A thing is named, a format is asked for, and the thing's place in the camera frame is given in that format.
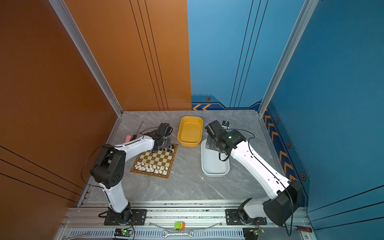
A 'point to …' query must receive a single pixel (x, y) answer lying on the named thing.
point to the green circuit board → (126, 232)
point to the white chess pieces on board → (157, 169)
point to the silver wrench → (190, 234)
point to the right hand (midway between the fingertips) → (215, 145)
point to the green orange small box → (179, 225)
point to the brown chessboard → (158, 163)
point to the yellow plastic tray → (190, 131)
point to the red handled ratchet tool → (303, 228)
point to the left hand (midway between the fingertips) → (164, 139)
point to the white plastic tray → (211, 165)
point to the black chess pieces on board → (173, 147)
